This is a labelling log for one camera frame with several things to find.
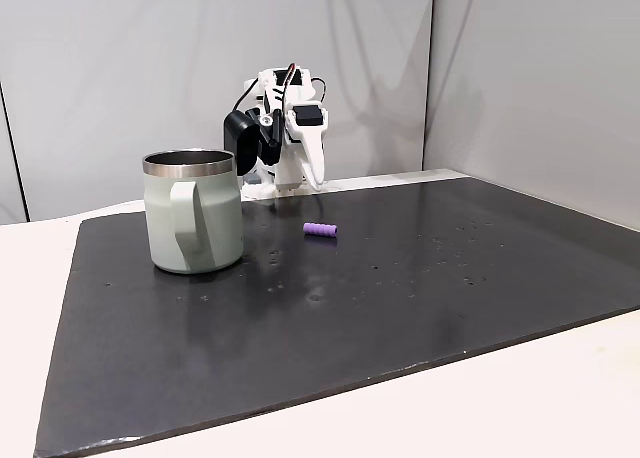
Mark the purple pen grip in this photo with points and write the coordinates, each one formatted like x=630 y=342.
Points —
x=320 y=229

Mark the pale green steel cup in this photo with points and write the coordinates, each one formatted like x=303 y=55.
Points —
x=192 y=213

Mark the black table mat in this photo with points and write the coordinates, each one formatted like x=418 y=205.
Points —
x=350 y=303

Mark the black oval camera box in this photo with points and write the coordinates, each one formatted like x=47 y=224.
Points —
x=243 y=138

